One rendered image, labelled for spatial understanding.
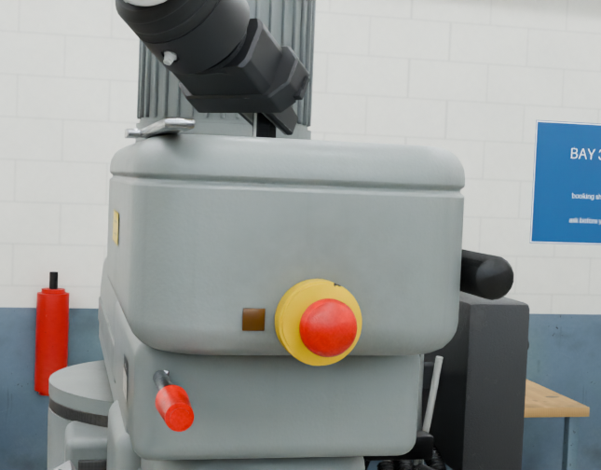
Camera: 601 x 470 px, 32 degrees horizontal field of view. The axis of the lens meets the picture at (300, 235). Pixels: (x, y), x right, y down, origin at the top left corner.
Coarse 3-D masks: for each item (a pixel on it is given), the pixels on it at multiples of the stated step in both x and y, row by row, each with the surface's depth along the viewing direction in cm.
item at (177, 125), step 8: (160, 120) 70; (168, 120) 68; (176, 120) 68; (184, 120) 68; (192, 120) 68; (144, 128) 83; (152, 128) 76; (160, 128) 70; (168, 128) 68; (176, 128) 68; (184, 128) 68; (192, 128) 68; (128, 136) 88; (136, 136) 87; (144, 136) 85; (152, 136) 84
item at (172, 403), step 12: (156, 372) 83; (168, 372) 83; (156, 384) 80; (168, 384) 77; (168, 396) 72; (180, 396) 71; (168, 408) 69; (180, 408) 69; (168, 420) 70; (180, 420) 69; (192, 420) 70
